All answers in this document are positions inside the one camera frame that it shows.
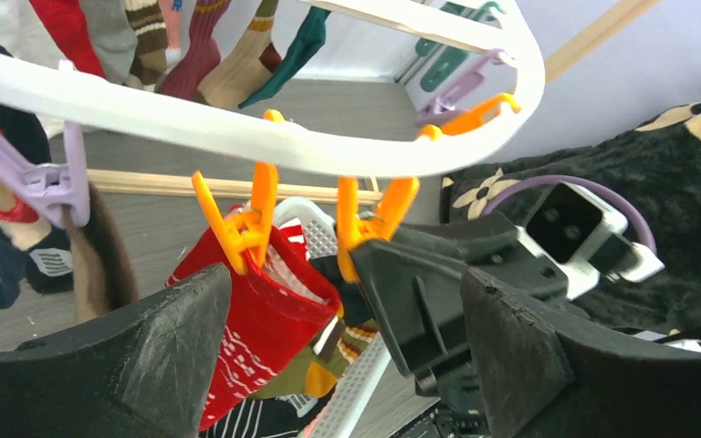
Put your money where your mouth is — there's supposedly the black white striped sock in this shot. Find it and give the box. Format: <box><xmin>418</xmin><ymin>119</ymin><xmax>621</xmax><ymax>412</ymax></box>
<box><xmin>199</xmin><ymin>393</ymin><xmax>332</xmax><ymax>438</ymax></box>

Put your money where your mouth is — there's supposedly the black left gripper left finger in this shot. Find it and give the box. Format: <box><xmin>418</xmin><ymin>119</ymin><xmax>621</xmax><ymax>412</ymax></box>
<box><xmin>0</xmin><ymin>264</ymin><xmax>232</xmax><ymax>437</ymax></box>

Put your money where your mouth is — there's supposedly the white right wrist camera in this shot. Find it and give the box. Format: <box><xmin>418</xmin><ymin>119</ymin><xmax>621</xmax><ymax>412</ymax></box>
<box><xmin>518</xmin><ymin>182</ymin><xmax>664</xmax><ymax>301</ymax></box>

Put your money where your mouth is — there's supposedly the purple clip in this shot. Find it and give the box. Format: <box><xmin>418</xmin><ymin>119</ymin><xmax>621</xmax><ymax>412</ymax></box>
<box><xmin>415</xmin><ymin>48</ymin><xmax>507</xmax><ymax>127</ymax></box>
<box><xmin>0</xmin><ymin>120</ymin><xmax>90</xmax><ymax>228</ymax></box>

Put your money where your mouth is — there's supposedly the orange clip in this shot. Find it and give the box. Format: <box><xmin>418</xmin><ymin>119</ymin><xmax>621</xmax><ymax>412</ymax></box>
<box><xmin>335</xmin><ymin>124</ymin><xmax>444</xmax><ymax>286</ymax></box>
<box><xmin>191</xmin><ymin>162</ymin><xmax>279</xmax><ymax>276</ymax></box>
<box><xmin>441</xmin><ymin>93</ymin><xmax>521</xmax><ymax>136</ymax></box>

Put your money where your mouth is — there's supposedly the tan ribbed sock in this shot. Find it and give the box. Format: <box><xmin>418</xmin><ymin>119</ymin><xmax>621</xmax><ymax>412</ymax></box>
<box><xmin>195</xmin><ymin>0</ymin><xmax>282</xmax><ymax>110</ymax></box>

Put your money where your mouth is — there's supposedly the brown striped sock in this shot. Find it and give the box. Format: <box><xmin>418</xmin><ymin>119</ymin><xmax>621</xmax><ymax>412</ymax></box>
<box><xmin>124</xmin><ymin>0</ymin><xmax>168</xmax><ymax>91</ymax></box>

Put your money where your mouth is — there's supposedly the white oval clip hanger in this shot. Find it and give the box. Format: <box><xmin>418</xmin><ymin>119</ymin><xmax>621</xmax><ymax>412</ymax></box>
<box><xmin>0</xmin><ymin>1</ymin><xmax>545</xmax><ymax>178</ymax></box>

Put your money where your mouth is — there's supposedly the teal clip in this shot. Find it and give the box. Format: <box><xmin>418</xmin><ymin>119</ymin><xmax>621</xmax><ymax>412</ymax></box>
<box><xmin>414</xmin><ymin>1</ymin><xmax>503</xmax><ymax>92</ymax></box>

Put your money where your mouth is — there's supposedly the dark green sock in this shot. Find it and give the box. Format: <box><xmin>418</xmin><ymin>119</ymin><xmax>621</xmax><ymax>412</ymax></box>
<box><xmin>237</xmin><ymin>6</ymin><xmax>330</xmax><ymax>109</ymax></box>

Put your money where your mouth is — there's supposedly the pink sock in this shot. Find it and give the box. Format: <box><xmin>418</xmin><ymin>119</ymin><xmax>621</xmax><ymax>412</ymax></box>
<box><xmin>158</xmin><ymin>0</ymin><xmax>183</xmax><ymax>69</ymax></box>

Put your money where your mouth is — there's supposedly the santa christmas sock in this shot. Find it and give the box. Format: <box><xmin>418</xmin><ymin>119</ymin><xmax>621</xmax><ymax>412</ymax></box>
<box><xmin>0</xmin><ymin>105</ymin><xmax>53</xmax><ymax>250</ymax></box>

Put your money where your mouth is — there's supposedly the maroon ribbed sock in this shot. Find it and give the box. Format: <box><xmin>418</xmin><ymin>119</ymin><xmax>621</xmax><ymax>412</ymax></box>
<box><xmin>156</xmin><ymin>0</ymin><xmax>230</xmax><ymax>100</ymax></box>

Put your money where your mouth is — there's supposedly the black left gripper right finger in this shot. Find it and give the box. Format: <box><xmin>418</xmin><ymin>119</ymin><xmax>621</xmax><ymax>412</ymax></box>
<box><xmin>460</xmin><ymin>268</ymin><xmax>701</xmax><ymax>437</ymax></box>

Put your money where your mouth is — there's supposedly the red white sock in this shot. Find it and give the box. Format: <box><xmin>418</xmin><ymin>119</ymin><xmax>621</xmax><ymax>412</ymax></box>
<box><xmin>0</xmin><ymin>1</ymin><xmax>137</xmax><ymax>83</ymax></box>

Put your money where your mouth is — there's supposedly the white plastic basket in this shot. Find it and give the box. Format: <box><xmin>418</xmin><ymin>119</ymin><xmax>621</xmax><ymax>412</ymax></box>
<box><xmin>275</xmin><ymin>196</ymin><xmax>390</xmax><ymax>437</ymax></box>

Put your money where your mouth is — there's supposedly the olive green sock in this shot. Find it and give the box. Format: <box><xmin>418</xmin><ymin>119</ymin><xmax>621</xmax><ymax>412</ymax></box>
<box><xmin>250</xmin><ymin>318</ymin><xmax>378</xmax><ymax>400</ymax></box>

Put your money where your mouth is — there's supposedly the black floral plush blanket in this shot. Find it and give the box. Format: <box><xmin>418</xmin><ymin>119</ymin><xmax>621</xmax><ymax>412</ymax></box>
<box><xmin>440</xmin><ymin>102</ymin><xmax>701</xmax><ymax>333</ymax></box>

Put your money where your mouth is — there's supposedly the red snowflake sock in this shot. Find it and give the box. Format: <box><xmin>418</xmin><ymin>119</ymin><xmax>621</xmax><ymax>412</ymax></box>
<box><xmin>199</xmin><ymin>219</ymin><xmax>341</xmax><ymax>431</ymax></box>

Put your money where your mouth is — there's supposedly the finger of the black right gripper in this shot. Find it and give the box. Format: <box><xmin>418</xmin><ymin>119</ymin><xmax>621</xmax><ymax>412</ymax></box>
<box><xmin>350</xmin><ymin>213</ymin><xmax>568</xmax><ymax>393</ymax></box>

